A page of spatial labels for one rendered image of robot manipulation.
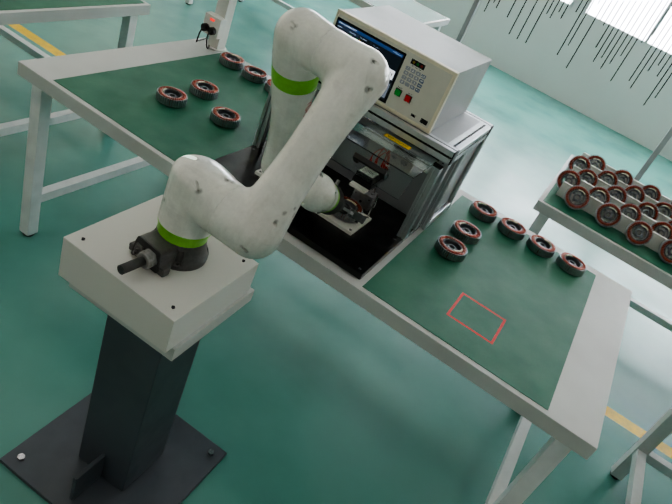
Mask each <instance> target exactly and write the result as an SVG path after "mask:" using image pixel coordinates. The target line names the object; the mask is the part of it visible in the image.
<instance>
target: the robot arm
mask: <svg viewBox="0 0 672 504"><path fill-rule="evenodd" d="M319 79H320V80H321V89H320V91H319V93H318V94H317V96H316V98H315V99H314V101H313V98H314V96H315V93H316V90H317V88H318V87H317V85H318V81H319ZM389 79H390V71H389V66H388V63H387V61H386V59H385V58H384V56H383V55H382V54H381V53H380V52H379V51H378V50H376V49H375V48H373V47H370V46H368V45H366V44H364V43H362V42H360V41H358V40H357V39H355V38H353V37H351V36H350V35H348V34H346V33H344V32H343V31H341V30H339V29H338V28H337V27H335V26H334V25H333V24H331V23H330V22H329V21H327V20H326V19H325V18H323V17H322V16H321V15H319V14H318V13H317V12H315V11H314V10H312V9H309V8H305V7H297V8H293V9H290V10H288V11H287V12H285V13H284V14H283V15H282V16H281V17H280V18H279V20H278V21H277V23H276V26H275V30H274V38H273V49H272V67H271V114H270V123H269V131H268V137H267V143H266V147H265V151H264V154H263V157H262V161H261V169H262V172H263V174H262V175H261V177H260V178H259V179H258V180H257V181H256V183H255V184H254V185H253V186H252V187H245V186H244V185H242V184H241V183H240V182H239V181H237V180H236V178H234V176H233V175H232V174H231V173H230V172H229V171H228V170H226V169H225V168H224V167H223V166H222V165H221V164H219V163H218V162H216V161H215V160H213V159H211V158H208V157H205V156H202V155H185V156H182V157H180V158H178V159H177V160H176V161H175V162H174V164H173V165H172V168H171V171H170V175H169V178H168V181H167V185H166V188H165V191H164V195H163V198H162V202H161V205H160V209H159V212H158V223H157V226H156V228H155V229H154V230H152V231H151V232H148V233H145V234H143V235H140V236H138V237H137V239H136V240H135V241H133V242H130V244H129V249H130V250H131V254H132V255H135V256H136V257H137V258H135V259H133V260H130V261H128V262H125V263H123V264H120V265H118V266H117V270H118V272H119V274H121V275H123V274H125V273H128V272H130V271H133V270H135V269H137V268H140V267H142V268H143V269H150V270H152V271H153V272H154V273H157V274H158V275H159V276H160V277H165V276H167V275H169V272H170V269H172V270H176V271H193V270H196V269H199V268H201V267H202V266H203V265H204V264H205V263H206V261H207V258H208V255H209V250H208V247H207V241H208V238H209V237H210V235H212V236H213V237H215V238H216V239H218V240H219V241H220V242H222V243H223V244H224V245H226V246H227V247H228V248H230V249H231V250H233V251H234V252H235V253H237V254H238V255H240V256H242V257H244V258H248V259H261V258H264V257H267V256H269V255H270V254H272V253H273V252H274V251H275V250H276V249H277V248H278V247H279V246H280V244H281V242H282V240H283V238H284V236H285V234H286V232H287V230H288V228H289V226H290V224H291V222H292V220H293V218H294V217H295V215H296V213H297V211H298V209H299V207H300V205H301V206H302V207H303V208H305V209H306V210H308V211H311V212H317V214H319V213H323V214H326V215H331V214H335V213H337V212H340V213H342V214H347V215H348V216H349V217H351V218H353V219H354V220H355V222H356V223H358V222H359V223H361V224H363V223H364V221H365V220H366V218H367V217H366V216H365V215H364V214H362V213H360V212H357V211H355V210H354V209H352V208H350V205H349V204H347V203H345V199H344V194H343V192H342V190H341V188H340V187H339V186H338V184H339V183H340V180H338V179H337V180H336V182H335V183H334V182H333V180H332V179H331V178H330V177H329V176H328V175H326V174H324V173H323V172H321V171H322V170H323V169H324V167H325V166H326V164H327V163H328V161H329V160H330V158H331V157H332V156H333V154H334V153H335V151H336V150H337V149H338V147H339V146H340V145H341V143H342V142H343V141H344V139H345V138H346V137H347V135H348V134H349V133H350V132H351V130H352V129H353V128H354V127H355V125H356V124H357V123H358V122H359V120H360V119H361V118H362V117H363V116H364V115H365V114H366V113H367V111H368V110H369V109H370V108H371V107H372V106H373V105H374V104H375V102H376V101H377V100H378V99H379V98H380V97H381V96H382V95H383V93H384V92H385V90H386V89H387V86H388V83H389ZM312 101H313V103H312ZM311 104H312V105H311Z"/></svg>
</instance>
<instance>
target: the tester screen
mask: <svg viewBox="0 0 672 504"><path fill-rule="evenodd" d="M336 27H337V28H338V29H339V30H341V31H343V32H344V33H346V34H348V35H350V36H351V37H353V38H355V39H357V40H358V41H360V42H362V43H364V44H366V45H368V46H370V47H373V48H375V49H376V50H378V51H379V52H380V53H381V54H382V55H383V56H384V58H385V59H386V61H387V63H388V66H389V68H390V69H392V70H394V71H395V74H396V72H397V69H398V67H399V65H400V62H401V60H402V58H403V55H402V54H400V53H399V52H397V51H395V50H393V49H391V48H390V47H388V46H386V45H384V44H382V43H380V42H379V41H377V40H375V39H373V38H371V37H369V36H368V35H366V34H364V33H362V32H360V31H359V30H357V29H355V28H353V27H351V26H349V25H348V24H346V23H344V22H342V21H340V20H339V21H338V23H337V26H336ZM395 74H394V76H395ZM394 76H393V79H394ZM393 79H392V80H390V79H389V84H390V86H391V83H392V81H393ZM390 86H389V88H390Z"/></svg>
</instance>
